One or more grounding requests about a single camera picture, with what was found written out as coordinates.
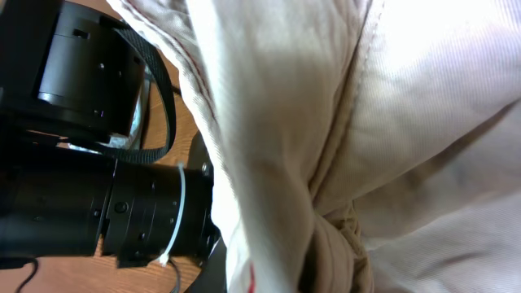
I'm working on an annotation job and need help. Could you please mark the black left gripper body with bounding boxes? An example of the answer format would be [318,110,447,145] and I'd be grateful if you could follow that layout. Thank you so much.
[186,131,227,293]

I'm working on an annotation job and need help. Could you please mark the beige shorts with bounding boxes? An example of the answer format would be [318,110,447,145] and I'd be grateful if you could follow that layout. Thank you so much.
[111,0,520,292]

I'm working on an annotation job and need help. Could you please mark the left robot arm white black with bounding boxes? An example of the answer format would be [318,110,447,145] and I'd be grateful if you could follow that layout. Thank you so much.
[1,1,226,292]

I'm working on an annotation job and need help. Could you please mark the white zip tie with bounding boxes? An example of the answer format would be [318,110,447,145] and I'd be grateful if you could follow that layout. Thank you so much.
[156,163,186,267]

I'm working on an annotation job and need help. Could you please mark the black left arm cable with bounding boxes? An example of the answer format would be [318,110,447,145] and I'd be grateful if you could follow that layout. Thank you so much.
[15,28,182,293]

